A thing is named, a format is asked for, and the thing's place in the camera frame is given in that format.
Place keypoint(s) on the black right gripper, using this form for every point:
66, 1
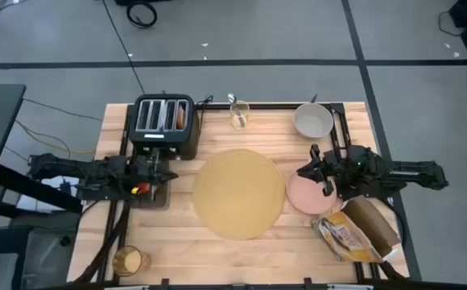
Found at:
336, 171

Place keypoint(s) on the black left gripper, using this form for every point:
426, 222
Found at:
145, 175

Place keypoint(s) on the pink plate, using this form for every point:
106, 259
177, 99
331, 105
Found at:
308, 197

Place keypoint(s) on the beige ceramic bowl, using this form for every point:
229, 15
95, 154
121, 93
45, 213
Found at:
312, 123

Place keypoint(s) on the yellow cereal box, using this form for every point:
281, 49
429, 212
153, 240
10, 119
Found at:
350, 237

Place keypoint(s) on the amber ribbed glass cup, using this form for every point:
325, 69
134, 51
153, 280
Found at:
129, 262

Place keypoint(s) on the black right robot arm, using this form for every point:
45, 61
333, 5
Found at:
410, 173

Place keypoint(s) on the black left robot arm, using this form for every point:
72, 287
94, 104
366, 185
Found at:
96, 173

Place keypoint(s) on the black four-slot toaster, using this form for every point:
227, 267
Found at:
145, 139

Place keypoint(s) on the round woven yellow placemat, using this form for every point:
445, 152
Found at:
237, 193

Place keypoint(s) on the clear glass cup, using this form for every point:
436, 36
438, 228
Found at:
234, 120

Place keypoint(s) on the small black plug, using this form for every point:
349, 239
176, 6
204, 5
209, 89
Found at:
65, 187

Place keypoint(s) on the black table clamp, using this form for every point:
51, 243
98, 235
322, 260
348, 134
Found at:
308, 283
165, 284

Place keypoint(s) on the black desk beam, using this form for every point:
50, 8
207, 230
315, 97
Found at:
36, 189

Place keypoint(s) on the white paper sheet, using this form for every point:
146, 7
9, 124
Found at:
32, 203

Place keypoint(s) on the grey office chair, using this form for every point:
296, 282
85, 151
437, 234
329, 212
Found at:
8, 258

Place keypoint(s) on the black aluminium table frame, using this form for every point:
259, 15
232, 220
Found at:
265, 106

